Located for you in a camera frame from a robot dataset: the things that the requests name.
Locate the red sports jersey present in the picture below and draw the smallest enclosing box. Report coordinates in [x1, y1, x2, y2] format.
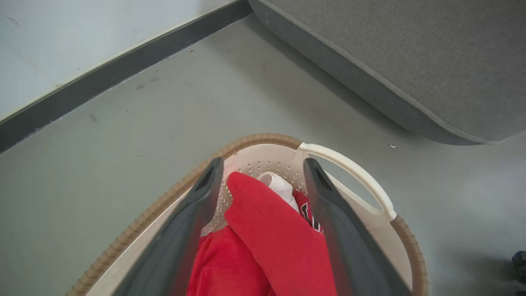
[186, 171, 338, 296]

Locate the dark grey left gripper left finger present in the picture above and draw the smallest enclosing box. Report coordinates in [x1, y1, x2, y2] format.
[113, 157, 225, 296]

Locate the grey fabric sofa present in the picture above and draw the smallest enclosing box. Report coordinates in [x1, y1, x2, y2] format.
[248, 0, 526, 146]

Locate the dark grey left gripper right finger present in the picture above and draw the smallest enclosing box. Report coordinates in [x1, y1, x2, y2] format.
[303, 158, 411, 296]

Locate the black baseboard strip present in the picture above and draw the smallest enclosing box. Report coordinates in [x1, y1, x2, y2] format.
[0, 0, 253, 153]

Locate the white basket with wicker rim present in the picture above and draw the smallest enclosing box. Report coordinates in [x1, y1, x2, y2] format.
[66, 133, 430, 296]

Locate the dark rounded object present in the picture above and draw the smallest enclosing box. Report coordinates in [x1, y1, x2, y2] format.
[512, 251, 526, 284]

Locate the white garment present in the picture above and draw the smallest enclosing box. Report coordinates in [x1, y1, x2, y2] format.
[257, 171, 300, 212]

